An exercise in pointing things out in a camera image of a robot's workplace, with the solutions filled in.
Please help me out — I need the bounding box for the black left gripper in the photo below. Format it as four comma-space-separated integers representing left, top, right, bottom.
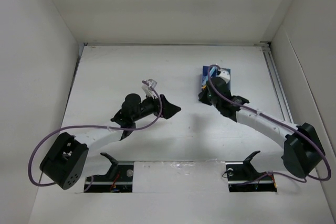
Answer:
132, 90, 180, 122

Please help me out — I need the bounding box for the light blue correction tape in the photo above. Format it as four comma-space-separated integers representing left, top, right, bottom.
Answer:
202, 66, 217, 82

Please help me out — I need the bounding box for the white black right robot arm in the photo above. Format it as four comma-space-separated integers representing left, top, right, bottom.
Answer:
198, 77, 332, 181

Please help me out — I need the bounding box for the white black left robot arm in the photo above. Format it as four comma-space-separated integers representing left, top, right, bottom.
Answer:
40, 93, 181, 190

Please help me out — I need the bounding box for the light blue storage bin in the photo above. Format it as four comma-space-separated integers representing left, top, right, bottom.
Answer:
217, 68, 231, 90

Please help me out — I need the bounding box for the purple blue storage bin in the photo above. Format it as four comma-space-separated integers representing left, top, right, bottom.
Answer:
201, 66, 218, 91

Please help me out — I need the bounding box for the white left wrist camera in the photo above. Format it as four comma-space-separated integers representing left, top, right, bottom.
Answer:
142, 79, 157, 98

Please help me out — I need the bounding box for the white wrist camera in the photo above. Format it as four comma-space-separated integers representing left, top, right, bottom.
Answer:
216, 68, 230, 83
142, 79, 157, 98

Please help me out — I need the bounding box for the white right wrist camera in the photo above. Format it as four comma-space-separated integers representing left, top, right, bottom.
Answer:
216, 68, 230, 83

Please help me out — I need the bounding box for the aluminium rail right edge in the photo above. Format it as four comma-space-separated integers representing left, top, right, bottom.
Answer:
260, 42, 293, 123

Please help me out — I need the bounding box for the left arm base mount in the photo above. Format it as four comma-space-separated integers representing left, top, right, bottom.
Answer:
83, 153, 134, 193

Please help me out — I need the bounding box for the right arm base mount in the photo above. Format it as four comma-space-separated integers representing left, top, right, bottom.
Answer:
222, 151, 277, 193

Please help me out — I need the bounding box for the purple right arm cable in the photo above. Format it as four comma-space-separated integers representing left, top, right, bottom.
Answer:
207, 63, 332, 187

